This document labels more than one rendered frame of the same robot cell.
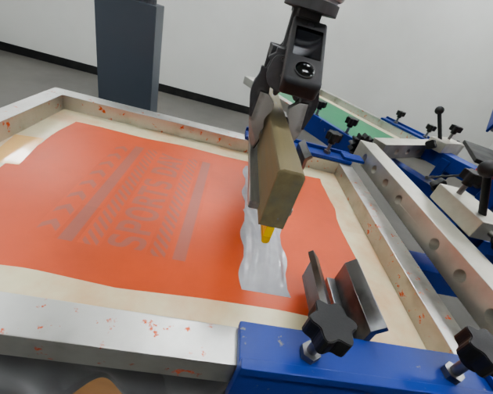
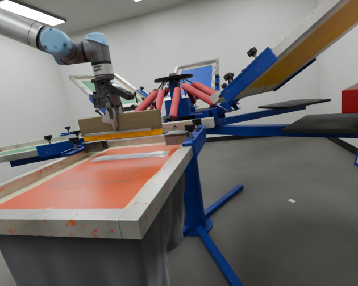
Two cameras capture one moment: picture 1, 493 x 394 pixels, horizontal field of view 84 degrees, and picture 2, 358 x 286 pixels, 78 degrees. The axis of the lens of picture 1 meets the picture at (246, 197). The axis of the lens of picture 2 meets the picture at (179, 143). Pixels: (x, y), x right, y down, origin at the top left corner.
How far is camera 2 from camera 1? 0.73 m
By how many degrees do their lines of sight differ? 62
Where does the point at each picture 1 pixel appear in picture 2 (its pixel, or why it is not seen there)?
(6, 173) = (65, 206)
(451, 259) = (169, 126)
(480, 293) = (180, 125)
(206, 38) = not seen: outside the picture
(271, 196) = (158, 117)
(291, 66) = (126, 92)
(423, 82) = (13, 124)
